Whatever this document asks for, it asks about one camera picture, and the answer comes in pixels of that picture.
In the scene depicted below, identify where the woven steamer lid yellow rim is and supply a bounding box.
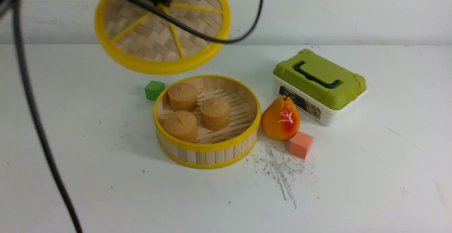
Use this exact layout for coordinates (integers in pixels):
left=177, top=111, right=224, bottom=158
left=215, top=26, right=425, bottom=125
left=95, top=0, right=232, bottom=75

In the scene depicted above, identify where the brown toy bun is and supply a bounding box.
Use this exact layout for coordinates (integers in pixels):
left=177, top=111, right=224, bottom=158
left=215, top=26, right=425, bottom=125
left=200, top=97, right=230, bottom=131
left=164, top=110, right=198, bottom=143
left=168, top=82, right=198, bottom=112

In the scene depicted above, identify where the orange foam cube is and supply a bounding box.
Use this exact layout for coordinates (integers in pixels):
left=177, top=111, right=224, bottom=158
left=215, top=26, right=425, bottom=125
left=288, top=131, right=314, bottom=160

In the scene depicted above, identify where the bamboo steamer basket yellow rim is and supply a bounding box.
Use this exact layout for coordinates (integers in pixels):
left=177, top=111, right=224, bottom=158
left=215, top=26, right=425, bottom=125
left=153, top=75, right=261, bottom=169

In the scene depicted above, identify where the green foam cube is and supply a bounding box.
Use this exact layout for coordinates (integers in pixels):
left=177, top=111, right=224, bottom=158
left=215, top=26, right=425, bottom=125
left=145, top=80, right=165, bottom=101

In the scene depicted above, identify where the brown toy bun right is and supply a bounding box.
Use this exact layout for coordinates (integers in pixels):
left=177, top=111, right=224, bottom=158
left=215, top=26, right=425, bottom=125
left=200, top=97, right=230, bottom=131

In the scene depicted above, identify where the white box with green lid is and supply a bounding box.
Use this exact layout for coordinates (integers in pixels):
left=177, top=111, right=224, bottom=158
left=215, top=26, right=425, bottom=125
left=272, top=49, right=368, bottom=126

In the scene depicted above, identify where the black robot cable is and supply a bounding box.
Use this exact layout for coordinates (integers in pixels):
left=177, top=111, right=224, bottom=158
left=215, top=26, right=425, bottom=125
left=0, top=0, right=264, bottom=233

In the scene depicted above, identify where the orange yellow toy pear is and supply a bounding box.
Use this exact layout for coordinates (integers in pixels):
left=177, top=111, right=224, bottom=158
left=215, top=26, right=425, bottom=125
left=261, top=96, right=301, bottom=141

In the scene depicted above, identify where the brown toy bun back left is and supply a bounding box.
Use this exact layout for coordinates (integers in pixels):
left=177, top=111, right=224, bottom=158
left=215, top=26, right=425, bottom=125
left=168, top=82, right=198, bottom=112

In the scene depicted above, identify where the brown toy bun front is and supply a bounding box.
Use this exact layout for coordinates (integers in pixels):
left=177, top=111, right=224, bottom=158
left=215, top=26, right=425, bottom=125
left=164, top=110, right=198, bottom=143

